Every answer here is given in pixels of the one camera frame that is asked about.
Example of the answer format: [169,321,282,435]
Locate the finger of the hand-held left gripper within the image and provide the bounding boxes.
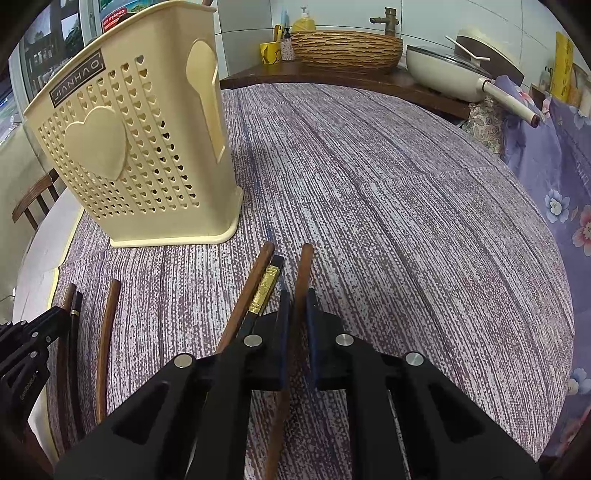
[11,307,71,346]

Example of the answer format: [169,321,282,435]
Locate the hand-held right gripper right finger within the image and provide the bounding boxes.
[306,288,542,480]

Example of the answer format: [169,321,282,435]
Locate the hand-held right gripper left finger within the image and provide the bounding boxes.
[53,288,293,480]

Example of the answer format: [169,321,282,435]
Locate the black gold-banded chopstick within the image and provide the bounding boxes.
[67,291,88,441]
[239,256,284,343]

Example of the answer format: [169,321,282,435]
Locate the brown wooden chopstick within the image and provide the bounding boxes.
[263,243,315,480]
[95,278,122,424]
[55,282,77,455]
[213,242,276,357]

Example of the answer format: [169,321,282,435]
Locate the cream plastic utensil holder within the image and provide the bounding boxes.
[23,0,245,248]

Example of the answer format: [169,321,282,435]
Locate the wooden chair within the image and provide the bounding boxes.
[11,168,62,232]

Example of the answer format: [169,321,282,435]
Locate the beige cloth cover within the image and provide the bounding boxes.
[0,122,47,296]

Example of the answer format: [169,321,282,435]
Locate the purple woven tablecloth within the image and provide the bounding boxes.
[46,83,576,480]

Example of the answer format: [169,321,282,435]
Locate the dark wooden counter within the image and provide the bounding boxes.
[219,60,472,121]

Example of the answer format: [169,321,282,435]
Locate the paisley cloth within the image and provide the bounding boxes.
[462,98,509,156]

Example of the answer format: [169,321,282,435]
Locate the aluminium framed window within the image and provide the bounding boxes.
[19,0,101,118]

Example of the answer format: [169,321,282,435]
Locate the yellow cup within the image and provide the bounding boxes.
[259,41,283,65]

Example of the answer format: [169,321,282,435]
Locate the wicker wash basin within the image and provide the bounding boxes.
[290,30,405,73]

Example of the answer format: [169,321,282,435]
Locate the purple floral cloth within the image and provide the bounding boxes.
[495,75,591,467]

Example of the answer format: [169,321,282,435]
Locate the white lidded frying pan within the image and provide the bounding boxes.
[405,44,542,127]

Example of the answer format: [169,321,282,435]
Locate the toothbrushes in cup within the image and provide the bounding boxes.
[274,8,290,44]

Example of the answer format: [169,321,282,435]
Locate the yellow soap dispenser bottle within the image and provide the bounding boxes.
[292,6,317,33]

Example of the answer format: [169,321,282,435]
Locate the bamboo style faucet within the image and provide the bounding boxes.
[369,6,399,37]

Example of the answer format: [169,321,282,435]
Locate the brown white rice cooker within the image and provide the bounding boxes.
[444,28,528,89]

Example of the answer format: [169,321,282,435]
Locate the tall yellow packet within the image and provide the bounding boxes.
[553,31,576,101]

